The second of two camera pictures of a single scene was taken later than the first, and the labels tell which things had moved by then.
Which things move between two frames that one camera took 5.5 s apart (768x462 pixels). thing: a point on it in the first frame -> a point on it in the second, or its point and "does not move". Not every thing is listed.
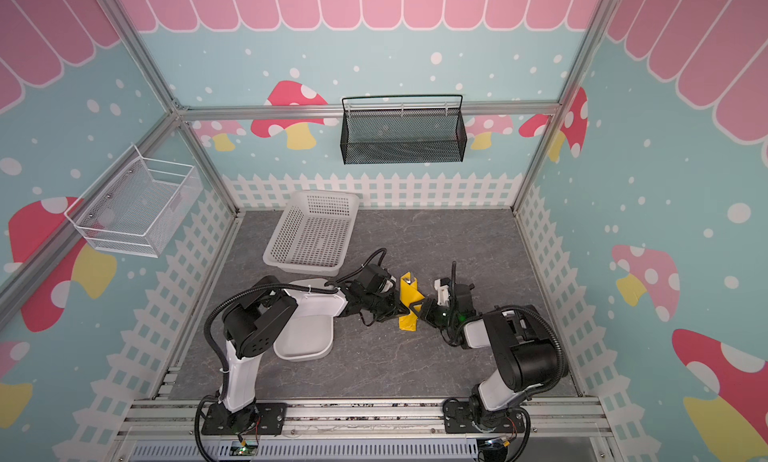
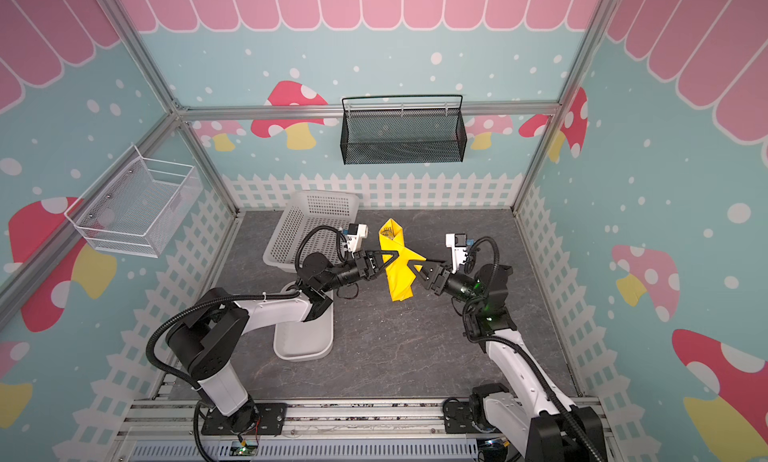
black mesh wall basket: x=391 y=129 does not move
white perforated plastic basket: x=314 y=233 does not move
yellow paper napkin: x=409 y=294 -> x=399 y=273
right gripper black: x=432 y=309 -> x=435 y=276
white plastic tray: x=308 y=334 does not move
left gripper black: x=394 y=310 -> x=363 y=263
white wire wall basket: x=133 y=209 does not move
